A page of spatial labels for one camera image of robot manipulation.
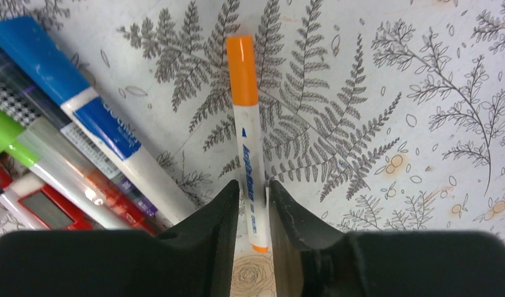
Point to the green cap pen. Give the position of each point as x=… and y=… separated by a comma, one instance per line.
x=47, y=154

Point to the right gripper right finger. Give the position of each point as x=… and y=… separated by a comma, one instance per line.
x=311, y=258

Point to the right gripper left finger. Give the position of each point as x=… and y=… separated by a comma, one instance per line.
x=192, y=258

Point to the orange cap white marker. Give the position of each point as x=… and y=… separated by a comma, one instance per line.
x=245, y=99

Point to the houndstooth pattern pen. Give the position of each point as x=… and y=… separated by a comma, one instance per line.
x=29, y=93

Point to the blue cap white marker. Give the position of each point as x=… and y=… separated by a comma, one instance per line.
x=33, y=50

